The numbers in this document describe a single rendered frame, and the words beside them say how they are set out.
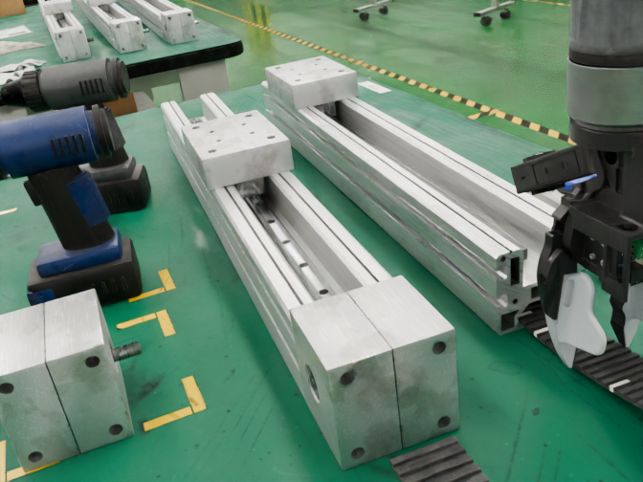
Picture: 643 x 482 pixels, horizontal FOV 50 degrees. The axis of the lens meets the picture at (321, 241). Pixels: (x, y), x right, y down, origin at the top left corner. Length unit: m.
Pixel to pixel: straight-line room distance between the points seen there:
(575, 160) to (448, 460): 0.24
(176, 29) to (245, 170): 1.60
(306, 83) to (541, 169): 0.59
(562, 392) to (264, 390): 0.25
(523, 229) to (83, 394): 0.43
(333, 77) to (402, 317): 0.65
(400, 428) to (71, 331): 0.28
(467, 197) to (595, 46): 0.36
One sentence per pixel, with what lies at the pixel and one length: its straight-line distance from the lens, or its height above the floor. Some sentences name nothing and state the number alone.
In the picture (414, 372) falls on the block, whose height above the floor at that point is 0.85.
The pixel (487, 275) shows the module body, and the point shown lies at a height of 0.84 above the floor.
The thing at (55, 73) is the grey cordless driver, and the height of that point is 0.99.
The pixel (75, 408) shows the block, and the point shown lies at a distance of 0.60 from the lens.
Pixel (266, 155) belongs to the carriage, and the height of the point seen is 0.89.
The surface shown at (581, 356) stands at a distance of 0.63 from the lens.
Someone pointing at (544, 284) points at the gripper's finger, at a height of 0.87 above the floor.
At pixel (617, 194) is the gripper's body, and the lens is 0.53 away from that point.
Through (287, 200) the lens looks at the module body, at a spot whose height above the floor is 0.86.
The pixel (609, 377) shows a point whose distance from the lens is 0.61.
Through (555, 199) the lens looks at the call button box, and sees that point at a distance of 0.79.
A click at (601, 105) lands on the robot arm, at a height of 1.02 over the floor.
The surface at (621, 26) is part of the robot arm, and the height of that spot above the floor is 1.07.
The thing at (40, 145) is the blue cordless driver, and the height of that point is 0.97.
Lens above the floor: 1.17
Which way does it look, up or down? 27 degrees down
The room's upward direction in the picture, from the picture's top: 8 degrees counter-clockwise
